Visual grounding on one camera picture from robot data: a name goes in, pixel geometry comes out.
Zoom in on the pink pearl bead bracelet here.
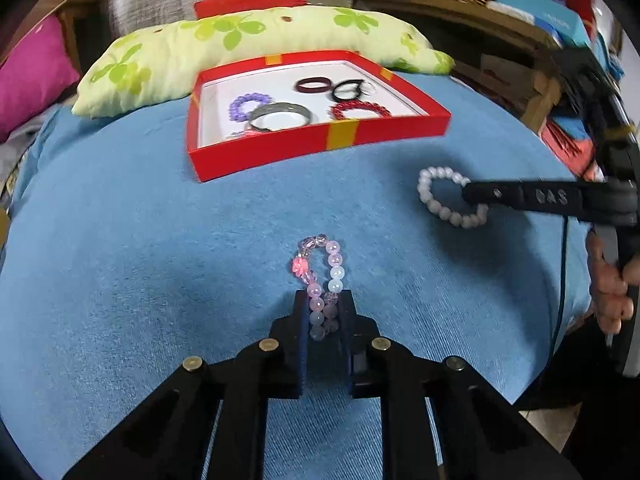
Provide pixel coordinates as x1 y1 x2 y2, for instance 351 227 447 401
290 233 347 344

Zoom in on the white bead bracelet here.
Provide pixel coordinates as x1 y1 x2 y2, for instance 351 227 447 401
415 164 490 230

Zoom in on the purple bead bracelet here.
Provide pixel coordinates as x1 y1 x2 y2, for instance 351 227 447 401
226 91 275 124

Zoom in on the maroon hair band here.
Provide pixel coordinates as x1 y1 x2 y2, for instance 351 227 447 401
294 76 333 94

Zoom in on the red jewelry box tray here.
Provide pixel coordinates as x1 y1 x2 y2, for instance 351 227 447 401
186 50 451 182

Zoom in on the right hand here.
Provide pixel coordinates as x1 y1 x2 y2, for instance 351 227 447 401
586 230 640 335

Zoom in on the wooden shelf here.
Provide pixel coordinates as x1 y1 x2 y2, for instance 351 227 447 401
357 0 562 133

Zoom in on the blue cardboard box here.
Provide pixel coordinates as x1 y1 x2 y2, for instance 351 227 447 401
496 0 592 47

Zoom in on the blue blanket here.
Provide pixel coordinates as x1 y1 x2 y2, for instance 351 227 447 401
1 75 589 479

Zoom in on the silver metal bangle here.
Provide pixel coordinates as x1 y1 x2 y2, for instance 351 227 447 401
248 102 312 132

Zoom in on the green floral pillow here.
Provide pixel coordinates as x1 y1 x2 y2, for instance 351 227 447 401
72 6 454 118

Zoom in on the grey bedsheet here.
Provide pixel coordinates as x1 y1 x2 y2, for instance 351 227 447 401
1 108 51 204

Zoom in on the red cushion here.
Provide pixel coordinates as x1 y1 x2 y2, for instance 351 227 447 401
193 0 307 20

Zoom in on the magenta pillow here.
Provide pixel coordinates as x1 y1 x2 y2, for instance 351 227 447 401
1 15 80 143

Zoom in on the black cable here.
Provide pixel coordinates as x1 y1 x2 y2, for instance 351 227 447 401
546 213 572 361

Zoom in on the black hair tie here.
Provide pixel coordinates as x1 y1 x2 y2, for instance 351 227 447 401
328 78 374 104

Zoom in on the red bead bracelet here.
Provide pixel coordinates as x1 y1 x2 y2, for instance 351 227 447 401
328 98 394 123

